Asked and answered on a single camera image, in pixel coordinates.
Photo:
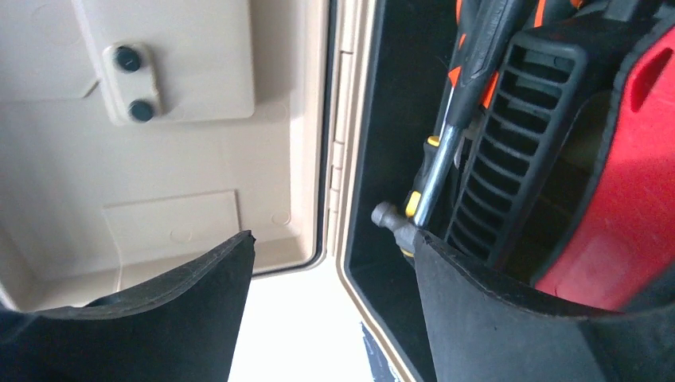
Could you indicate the small black hammer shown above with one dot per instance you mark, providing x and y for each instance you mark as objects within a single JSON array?
[{"x": 450, "y": 132}]

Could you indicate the red needle nose pliers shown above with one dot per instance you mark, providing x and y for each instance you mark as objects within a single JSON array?
[{"x": 490, "y": 25}]

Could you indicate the black tool box tray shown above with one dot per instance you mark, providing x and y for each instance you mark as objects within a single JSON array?
[{"x": 521, "y": 168}]

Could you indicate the tan plastic tool box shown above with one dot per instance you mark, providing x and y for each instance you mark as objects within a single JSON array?
[{"x": 138, "y": 135}]

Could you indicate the red black utility knife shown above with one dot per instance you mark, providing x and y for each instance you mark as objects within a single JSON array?
[{"x": 620, "y": 253}]

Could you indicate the long black yellow screwdriver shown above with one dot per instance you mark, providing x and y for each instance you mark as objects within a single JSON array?
[{"x": 412, "y": 200}]

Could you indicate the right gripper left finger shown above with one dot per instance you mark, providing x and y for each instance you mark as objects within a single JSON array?
[{"x": 181, "y": 325}]

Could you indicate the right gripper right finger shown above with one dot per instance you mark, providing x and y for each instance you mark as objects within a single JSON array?
[{"x": 483, "y": 325}]

